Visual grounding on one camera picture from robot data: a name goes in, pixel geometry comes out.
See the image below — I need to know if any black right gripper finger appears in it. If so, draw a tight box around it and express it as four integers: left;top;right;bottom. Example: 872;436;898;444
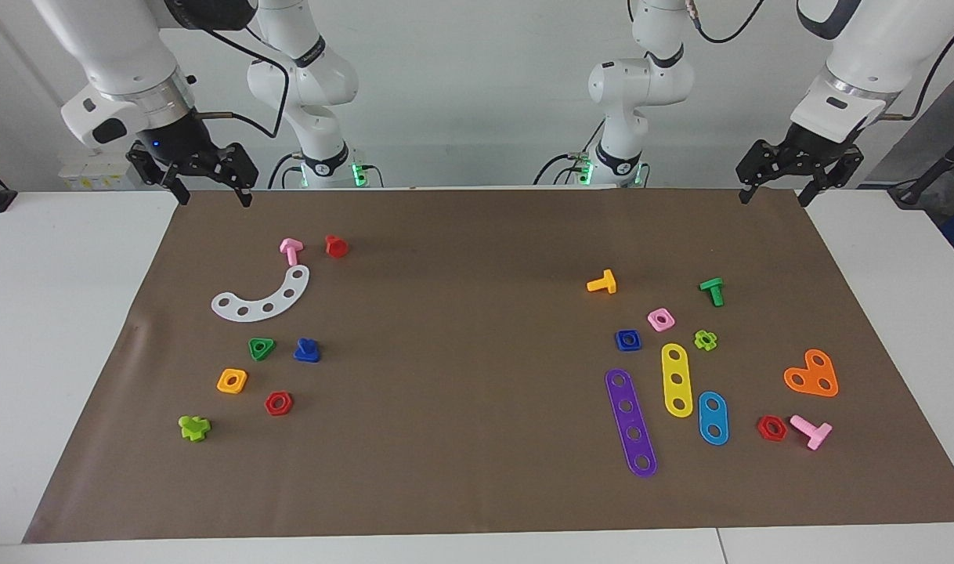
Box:
218;143;258;209
128;145;190;207

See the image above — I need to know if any white power strip box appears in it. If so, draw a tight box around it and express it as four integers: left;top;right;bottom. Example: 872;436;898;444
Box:
58;153;146;191

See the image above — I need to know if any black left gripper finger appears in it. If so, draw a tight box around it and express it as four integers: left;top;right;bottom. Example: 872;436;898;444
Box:
735;139;782;205
799;146;865;207

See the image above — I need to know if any blue two-hole plate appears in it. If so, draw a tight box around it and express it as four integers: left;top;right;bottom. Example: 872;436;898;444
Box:
697;391;730;446

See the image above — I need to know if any black stand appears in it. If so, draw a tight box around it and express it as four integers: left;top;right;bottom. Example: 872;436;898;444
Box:
887;125;954;209

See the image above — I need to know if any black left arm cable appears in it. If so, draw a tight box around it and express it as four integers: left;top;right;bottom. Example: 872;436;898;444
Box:
685;0;954;121

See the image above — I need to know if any yellow three-hole plate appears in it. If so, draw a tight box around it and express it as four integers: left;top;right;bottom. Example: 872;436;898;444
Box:
661;342;695;418

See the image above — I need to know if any white curved five-hole plate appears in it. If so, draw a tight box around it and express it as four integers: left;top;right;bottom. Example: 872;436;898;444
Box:
211;264;311;322

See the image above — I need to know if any black base cable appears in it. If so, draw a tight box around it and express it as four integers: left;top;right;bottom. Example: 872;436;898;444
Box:
533;151;597;187
268;151;307;190

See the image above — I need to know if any purple four-hole plate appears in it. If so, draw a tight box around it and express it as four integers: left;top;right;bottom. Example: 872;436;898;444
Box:
605;368;658;478

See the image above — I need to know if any red L-shaped plate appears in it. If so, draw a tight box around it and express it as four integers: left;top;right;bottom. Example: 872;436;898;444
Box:
783;349;840;398

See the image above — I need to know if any brown table mat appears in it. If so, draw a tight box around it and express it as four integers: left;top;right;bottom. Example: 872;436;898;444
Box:
21;188;954;544

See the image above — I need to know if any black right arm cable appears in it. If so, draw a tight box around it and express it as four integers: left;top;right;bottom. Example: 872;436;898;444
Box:
164;0;291;140

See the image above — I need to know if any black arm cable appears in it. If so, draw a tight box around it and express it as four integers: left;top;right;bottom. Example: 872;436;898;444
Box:
164;0;291;140
685;0;954;121

